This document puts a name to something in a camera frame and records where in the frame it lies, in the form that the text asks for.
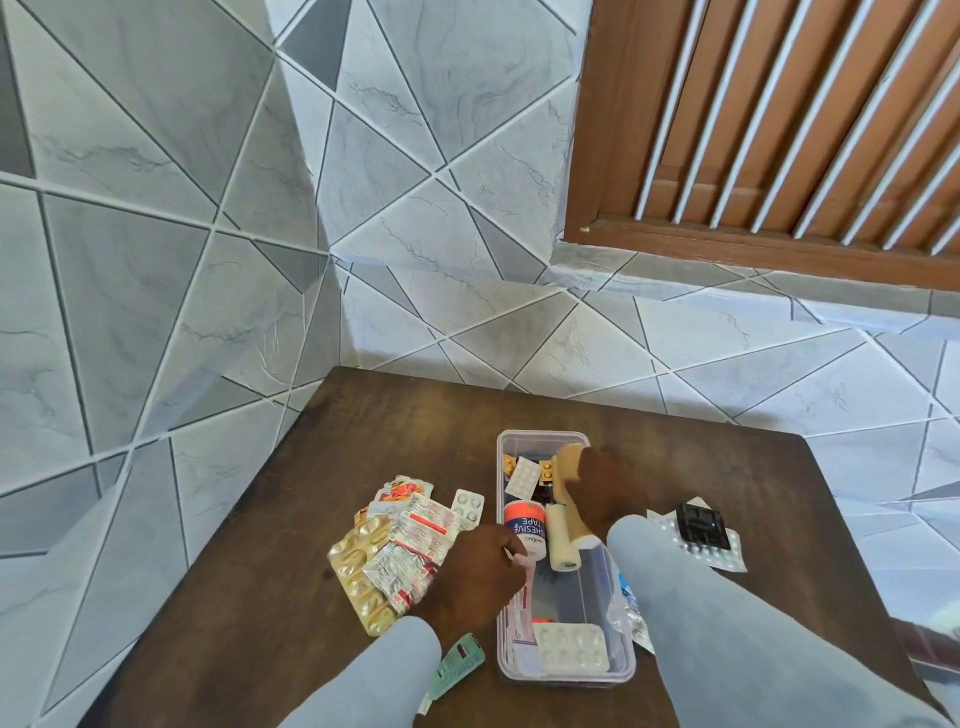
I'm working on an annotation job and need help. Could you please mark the person's right hand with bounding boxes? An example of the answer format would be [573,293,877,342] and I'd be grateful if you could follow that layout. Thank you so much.
[564,447,645,543]

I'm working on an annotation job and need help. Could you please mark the person's left hand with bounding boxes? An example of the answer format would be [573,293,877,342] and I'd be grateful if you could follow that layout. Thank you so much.
[414,522,531,652]

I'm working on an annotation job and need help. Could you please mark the white pink plaster strip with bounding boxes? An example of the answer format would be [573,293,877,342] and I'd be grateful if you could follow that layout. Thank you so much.
[502,546,538,605]

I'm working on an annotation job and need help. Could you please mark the beige crepe bandage roll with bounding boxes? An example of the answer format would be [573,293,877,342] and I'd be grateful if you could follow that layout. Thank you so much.
[555,442,603,549]

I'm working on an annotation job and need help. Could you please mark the person's left forearm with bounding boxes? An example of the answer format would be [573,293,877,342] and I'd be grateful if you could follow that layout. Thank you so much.
[277,615,444,728]

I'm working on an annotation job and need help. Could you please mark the person's right forearm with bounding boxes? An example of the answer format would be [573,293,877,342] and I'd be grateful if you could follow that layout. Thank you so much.
[606,514,955,728]

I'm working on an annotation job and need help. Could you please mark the white adhesive tape roll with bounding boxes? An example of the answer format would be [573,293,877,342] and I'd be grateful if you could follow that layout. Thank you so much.
[502,500,547,562]

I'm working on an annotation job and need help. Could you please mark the cream gauze bandage roll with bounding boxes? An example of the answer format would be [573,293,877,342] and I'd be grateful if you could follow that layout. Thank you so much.
[544,504,583,576]

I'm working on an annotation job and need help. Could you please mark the red white paper packets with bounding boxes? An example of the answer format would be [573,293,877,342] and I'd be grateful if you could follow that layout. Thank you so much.
[502,598,543,678]

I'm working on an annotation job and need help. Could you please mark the clear plastic storage box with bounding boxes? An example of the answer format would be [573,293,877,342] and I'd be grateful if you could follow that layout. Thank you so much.
[496,429,637,684]

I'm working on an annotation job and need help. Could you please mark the large white tablet blister pack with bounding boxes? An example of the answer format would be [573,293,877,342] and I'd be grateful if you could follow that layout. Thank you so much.
[533,623,611,673]

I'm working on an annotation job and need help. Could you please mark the pile of red white strips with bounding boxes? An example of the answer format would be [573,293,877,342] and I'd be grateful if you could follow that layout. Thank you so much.
[354,474,460,610]

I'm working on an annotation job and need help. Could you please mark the green blister pack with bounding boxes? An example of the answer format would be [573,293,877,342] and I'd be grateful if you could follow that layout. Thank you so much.
[418,633,486,714]

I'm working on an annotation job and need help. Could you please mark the clear plastic packet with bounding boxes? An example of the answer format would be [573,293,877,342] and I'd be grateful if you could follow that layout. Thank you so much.
[605,571,655,656]

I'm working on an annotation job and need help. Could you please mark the black plastic clip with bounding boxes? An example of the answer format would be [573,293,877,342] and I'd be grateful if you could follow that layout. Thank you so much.
[675,501,729,546]

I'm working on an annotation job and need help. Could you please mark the gold foil blister pack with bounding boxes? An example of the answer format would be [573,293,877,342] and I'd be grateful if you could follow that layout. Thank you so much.
[327,517,400,638]

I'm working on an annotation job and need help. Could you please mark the silver blister pack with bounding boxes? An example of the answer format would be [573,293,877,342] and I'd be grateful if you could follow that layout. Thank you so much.
[645,495,750,574]

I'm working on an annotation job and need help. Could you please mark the brown wooden furniture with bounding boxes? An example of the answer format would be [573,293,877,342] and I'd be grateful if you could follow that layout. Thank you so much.
[891,613,960,680]

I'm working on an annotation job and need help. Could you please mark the brown wooden louvre window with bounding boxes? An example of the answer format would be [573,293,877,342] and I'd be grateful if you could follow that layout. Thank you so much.
[562,0,960,294]

